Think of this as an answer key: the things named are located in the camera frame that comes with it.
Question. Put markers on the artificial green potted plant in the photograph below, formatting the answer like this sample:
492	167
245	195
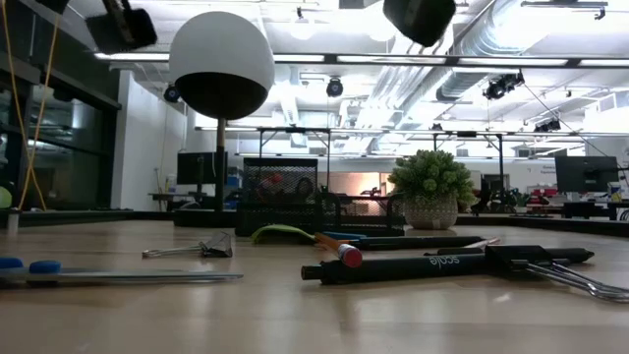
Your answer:
432	182

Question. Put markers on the pink pencil striped ferrule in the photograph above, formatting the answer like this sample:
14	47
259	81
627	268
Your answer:
484	242

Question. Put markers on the black mesh desk organizer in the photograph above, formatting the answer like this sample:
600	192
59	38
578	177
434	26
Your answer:
280	216

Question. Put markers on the black ceiling spotlight cluster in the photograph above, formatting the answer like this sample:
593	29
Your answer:
503	84

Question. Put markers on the black scale pen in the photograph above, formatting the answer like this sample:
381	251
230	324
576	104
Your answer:
570	254
417	242
393	269

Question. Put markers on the silver ceiling air duct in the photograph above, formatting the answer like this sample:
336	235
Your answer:
462	86

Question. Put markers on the large black binder clip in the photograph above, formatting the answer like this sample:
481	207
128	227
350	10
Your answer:
516	258

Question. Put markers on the black aluminium table frame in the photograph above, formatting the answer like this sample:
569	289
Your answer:
74	215

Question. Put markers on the orange pencil red eraser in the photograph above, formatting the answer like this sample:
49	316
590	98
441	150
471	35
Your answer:
344	251

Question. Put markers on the white globe desk lamp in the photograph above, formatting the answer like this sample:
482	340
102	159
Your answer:
221	49

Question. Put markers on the green sticky note pad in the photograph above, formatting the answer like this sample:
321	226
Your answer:
280	230

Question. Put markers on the background monitor on stand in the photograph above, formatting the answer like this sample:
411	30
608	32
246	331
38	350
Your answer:
196	167

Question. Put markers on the grey bolt post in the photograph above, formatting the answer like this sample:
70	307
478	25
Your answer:
13	221

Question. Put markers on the background wide black monitor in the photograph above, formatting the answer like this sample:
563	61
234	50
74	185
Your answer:
585	174

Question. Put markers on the small green object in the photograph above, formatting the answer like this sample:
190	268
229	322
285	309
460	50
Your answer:
4	197

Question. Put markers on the black background rig frame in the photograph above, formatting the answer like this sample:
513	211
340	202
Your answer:
467	134
295	130

